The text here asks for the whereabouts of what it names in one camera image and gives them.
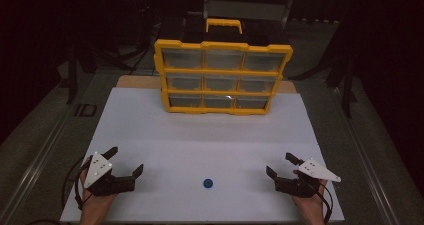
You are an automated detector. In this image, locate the black stand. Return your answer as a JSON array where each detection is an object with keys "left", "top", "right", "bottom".
[
  {"left": 65, "top": 44, "right": 98, "bottom": 105},
  {"left": 323, "top": 49, "right": 358, "bottom": 119}
]

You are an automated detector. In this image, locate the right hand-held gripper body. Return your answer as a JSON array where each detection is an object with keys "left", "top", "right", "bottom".
[{"left": 274, "top": 157, "right": 342, "bottom": 199}]

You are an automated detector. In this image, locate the white paper sheet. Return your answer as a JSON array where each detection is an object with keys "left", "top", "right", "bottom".
[{"left": 59, "top": 87, "right": 345, "bottom": 223}]

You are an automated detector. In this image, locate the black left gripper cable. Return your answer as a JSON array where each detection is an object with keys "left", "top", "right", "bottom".
[{"left": 61, "top": 154, "right": 92, "bottom": 211}]

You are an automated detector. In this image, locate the grey metal frame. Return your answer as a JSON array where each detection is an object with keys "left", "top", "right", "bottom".
[{"left": 202, "top": 0, "right": 296, "bottom": 29}]

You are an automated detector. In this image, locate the person's left hand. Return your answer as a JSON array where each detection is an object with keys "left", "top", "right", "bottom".
[{"left": 79, "top": 166, "right": 117, "bottom": 218}]

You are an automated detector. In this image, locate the clear plastic drawer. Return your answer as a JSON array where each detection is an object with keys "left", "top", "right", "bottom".
[{"left": 239, "top": 76, "right": 277, "bottom": 93}]

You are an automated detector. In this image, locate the person's right hand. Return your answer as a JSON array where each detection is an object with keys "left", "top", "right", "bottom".
[{"left": 292, "top": 180, "right": 329, "bottom": 218}]

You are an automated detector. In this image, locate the yellow drawer organizer cabinet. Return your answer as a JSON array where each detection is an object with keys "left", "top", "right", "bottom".
[{"left": 153, "top": 18, "right": 294, "bottom": 116}]

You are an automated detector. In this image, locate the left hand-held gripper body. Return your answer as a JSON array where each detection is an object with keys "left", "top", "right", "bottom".
[{"left": 83, "top": 151, "right": 136, "bottom": 197}]

